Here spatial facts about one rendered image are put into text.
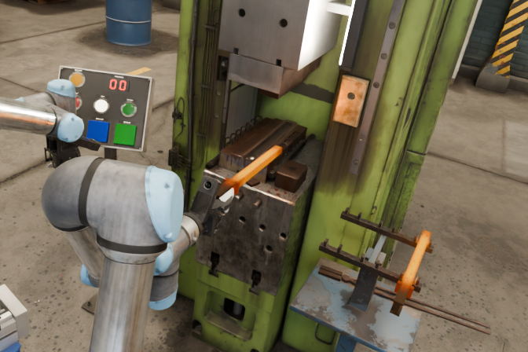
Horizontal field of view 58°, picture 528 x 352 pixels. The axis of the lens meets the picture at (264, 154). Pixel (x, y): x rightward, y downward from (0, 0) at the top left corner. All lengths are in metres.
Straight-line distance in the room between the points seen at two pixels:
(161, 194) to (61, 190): 0.16
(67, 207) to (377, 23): 1.14
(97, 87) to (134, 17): 4.42
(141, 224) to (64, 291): 1.90
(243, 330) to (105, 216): 1.53
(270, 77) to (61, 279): 1.62
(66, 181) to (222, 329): 1.55
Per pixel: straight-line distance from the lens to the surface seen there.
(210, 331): 2.29
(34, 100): 1.45
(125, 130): 1.82
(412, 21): 1.60
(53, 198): 0.82
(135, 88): 1.84
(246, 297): 2.04
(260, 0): 1.58
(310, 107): 2.12
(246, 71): 1.64
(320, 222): 1.93
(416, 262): 1.53
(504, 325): 3.02
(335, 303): 1.69
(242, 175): 1.37
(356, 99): 1.66
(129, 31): 6.30
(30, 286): 2.70
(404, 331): 1.70
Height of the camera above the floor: 1.83
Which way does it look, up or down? 28 degrees down
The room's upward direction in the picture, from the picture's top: 9 degrees clockwise
